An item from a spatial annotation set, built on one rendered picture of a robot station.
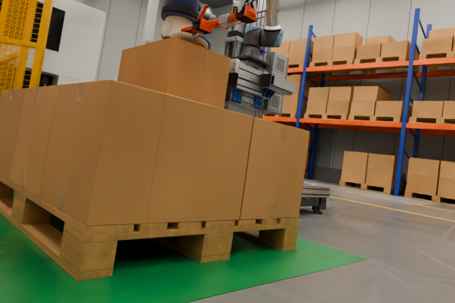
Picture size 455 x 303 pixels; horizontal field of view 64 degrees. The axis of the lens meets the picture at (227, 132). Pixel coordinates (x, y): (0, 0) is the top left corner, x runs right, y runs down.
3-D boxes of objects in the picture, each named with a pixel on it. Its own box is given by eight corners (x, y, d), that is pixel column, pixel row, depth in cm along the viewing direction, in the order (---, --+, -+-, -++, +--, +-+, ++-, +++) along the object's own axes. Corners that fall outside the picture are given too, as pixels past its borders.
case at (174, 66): (112, 111, 227) (122, 49, 230) (166, 122, 254) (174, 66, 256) (162, 113, 183) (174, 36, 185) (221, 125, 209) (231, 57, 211)
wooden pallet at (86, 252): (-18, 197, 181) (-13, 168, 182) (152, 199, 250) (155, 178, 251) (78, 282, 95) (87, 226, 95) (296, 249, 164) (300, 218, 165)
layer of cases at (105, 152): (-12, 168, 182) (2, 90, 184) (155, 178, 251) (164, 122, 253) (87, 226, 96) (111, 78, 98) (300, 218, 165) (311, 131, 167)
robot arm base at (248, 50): (247, 64, 259) (249, 51, 259) (264, 63, 249) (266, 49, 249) (233, 58, 248) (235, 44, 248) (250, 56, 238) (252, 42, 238)
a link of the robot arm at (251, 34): (244, 49, 256) (247, 30, 257) (263, 50, 252) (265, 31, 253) (240, 43, 245) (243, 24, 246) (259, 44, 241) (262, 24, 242)
